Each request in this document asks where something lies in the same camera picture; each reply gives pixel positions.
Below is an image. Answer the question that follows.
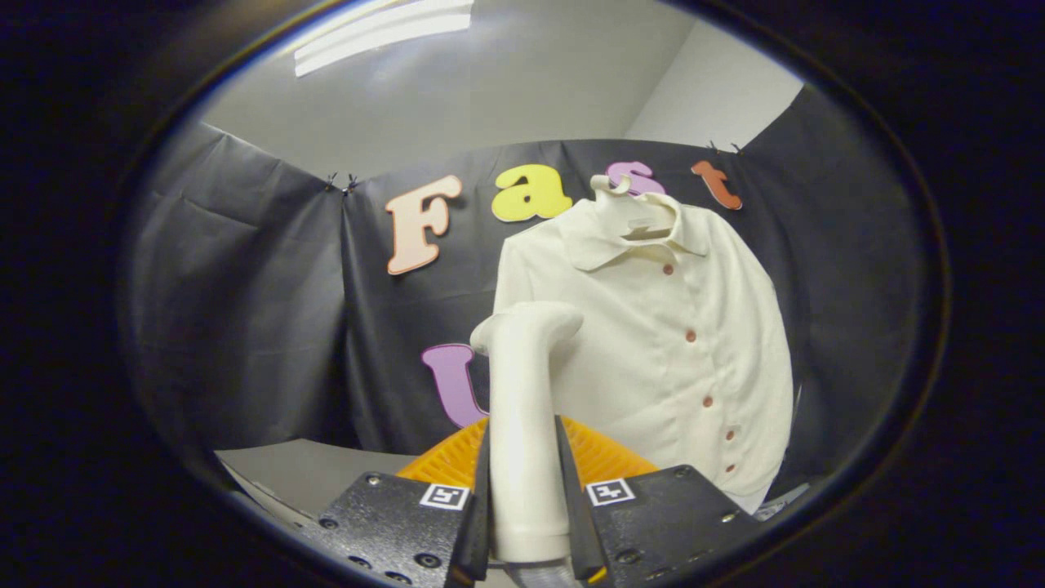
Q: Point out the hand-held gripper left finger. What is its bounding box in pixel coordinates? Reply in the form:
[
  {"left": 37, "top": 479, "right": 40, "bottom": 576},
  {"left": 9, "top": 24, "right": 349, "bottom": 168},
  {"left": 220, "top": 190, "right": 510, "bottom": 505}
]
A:
[{"left": 314, "top": 416, "right": 495, "bottom": 588}]

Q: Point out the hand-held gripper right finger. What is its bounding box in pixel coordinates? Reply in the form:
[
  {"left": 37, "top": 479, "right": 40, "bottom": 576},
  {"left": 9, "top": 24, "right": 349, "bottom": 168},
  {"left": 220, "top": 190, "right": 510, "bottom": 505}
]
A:
[{"left": 555, "top": 415, "right": 764, "bottom": 588}]

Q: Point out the white garment steamer head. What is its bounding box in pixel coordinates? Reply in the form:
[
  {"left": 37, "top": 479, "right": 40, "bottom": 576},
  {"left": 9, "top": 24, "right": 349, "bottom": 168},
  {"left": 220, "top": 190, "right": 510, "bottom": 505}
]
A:
[{"left": 469, "top": 301, "right": 585, "bottom": 564}]

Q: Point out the cream button shirt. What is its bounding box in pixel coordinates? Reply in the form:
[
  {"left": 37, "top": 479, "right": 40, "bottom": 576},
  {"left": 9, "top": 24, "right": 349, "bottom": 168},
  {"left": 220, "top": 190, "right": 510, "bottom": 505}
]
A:
[{"left": 492, "top": 196, "right": 794, "bottom": 514}]

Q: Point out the white plastic clothes hanger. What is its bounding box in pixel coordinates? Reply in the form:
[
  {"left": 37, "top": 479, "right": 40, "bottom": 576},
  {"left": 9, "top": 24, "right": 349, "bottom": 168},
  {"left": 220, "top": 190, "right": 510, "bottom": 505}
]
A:
[{"left": 589, "top": 173, "right": 678, "bottom": 243}]

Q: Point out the grey cabinet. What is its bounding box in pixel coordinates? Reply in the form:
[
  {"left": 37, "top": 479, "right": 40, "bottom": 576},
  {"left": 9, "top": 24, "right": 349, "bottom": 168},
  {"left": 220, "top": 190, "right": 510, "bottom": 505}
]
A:
[{"left": 214, "top": 439, "right": 417, "bottom": 532}]

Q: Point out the black backdrop cloth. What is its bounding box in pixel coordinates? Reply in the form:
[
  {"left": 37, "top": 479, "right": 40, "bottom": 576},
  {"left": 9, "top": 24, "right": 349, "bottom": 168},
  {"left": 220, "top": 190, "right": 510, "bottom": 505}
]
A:
[{"left": 127, "top": 82, "right": 932, "bottom": 491}]

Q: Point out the ceiling light panel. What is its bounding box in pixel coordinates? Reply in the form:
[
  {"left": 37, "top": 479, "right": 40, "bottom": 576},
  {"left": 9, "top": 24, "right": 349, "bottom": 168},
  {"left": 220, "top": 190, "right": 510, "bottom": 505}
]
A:
[{"left": 292, "top": 0, "right": 474, "bottom": 78}]

